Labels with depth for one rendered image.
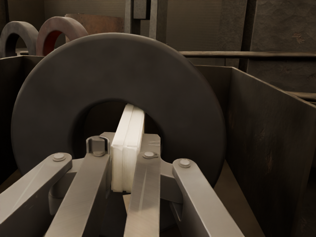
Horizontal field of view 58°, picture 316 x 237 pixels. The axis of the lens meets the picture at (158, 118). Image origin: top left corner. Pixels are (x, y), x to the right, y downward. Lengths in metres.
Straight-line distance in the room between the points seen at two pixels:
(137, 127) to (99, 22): 2.65
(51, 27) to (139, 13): 5.16
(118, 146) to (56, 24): 0.59
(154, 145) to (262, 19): 0.39
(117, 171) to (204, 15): 7.18
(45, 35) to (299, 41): 0.55
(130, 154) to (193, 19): 7.30
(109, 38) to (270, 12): 0.37
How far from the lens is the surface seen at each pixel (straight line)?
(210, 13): 7.24
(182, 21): 7.59
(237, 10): 3.16
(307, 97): 0.41
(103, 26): 2.82
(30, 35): 0.82
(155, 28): 5.54
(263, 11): 0.52
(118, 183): 0.16
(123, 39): 0.19
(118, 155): 0.15
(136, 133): 0.17
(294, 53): 0.49
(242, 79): 0.32
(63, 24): 0.70
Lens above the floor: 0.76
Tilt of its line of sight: 17 degrees down
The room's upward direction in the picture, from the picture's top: 3 degrees clockwise
